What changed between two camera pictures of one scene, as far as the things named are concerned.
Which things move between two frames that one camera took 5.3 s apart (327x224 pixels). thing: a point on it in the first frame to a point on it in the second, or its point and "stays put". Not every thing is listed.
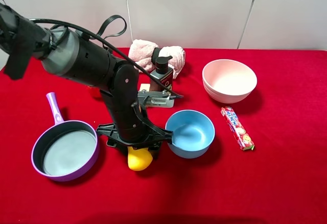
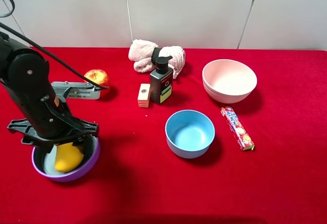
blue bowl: (193, 133) stays put
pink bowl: (228, 81) stays put
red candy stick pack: (240, 134) stays put
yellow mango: (139, 159) to (68, 157)
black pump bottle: (163, 73) stays put
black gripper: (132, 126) to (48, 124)
